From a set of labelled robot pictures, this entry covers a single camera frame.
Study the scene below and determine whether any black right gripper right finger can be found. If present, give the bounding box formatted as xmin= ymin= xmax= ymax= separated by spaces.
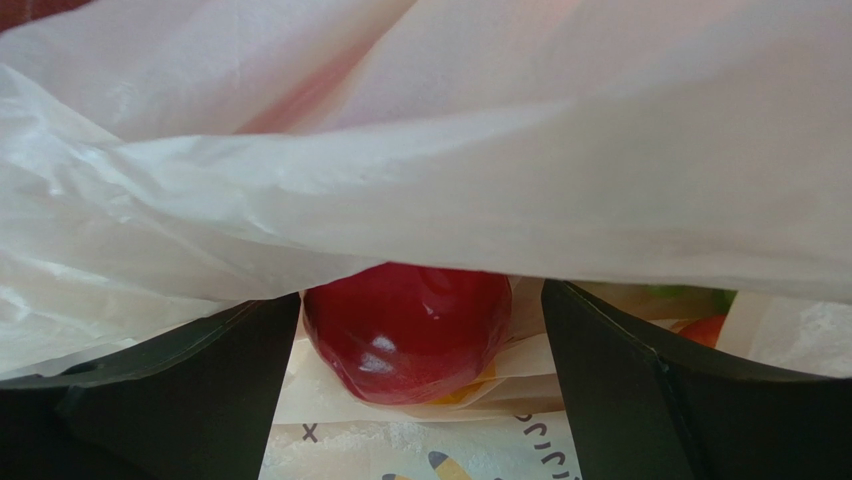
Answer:
xmin=541 ymin=280 xmax=851 ymax=479

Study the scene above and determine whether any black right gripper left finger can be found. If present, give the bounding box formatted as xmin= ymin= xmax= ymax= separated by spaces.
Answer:
xmin=1 ymin=294 xmax=301 ymax=479

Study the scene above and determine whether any red fake apple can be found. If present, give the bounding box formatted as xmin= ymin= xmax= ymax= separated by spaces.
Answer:
xmin=302 ymin=263 xmax=512 ymax=406

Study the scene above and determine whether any translucent white plastic bag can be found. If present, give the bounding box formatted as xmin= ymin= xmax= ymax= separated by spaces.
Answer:
xmin=0 ymin=0 xmax=852 ymax=480

